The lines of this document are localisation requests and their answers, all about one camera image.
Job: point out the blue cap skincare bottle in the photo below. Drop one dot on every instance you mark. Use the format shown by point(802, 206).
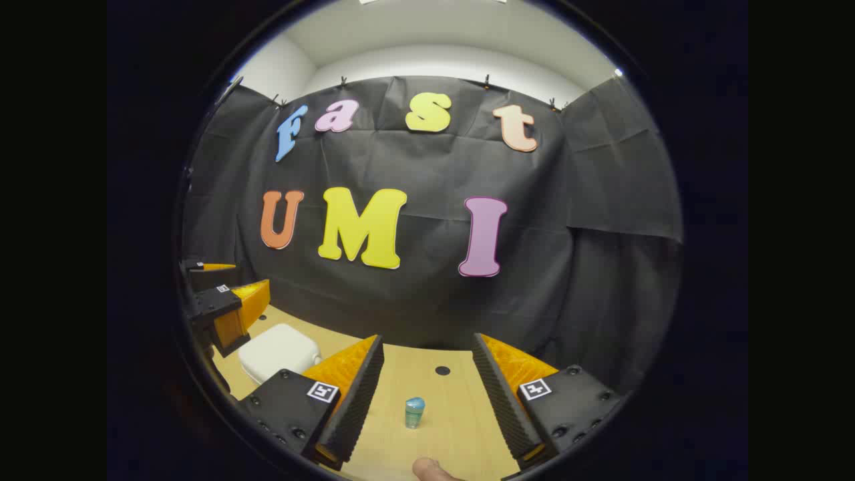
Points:
point(414, 412)

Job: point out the black backdrop cloth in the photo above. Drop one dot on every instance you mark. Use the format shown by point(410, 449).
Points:
point(427, 307)

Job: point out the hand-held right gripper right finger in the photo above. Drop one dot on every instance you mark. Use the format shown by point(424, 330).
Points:
point(501, 401)

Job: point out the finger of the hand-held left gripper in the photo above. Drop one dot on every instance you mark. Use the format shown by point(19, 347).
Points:
point(214, 304)
point(194, 265)

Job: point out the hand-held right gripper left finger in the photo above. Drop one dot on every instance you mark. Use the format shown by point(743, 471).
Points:
point(357, 407)

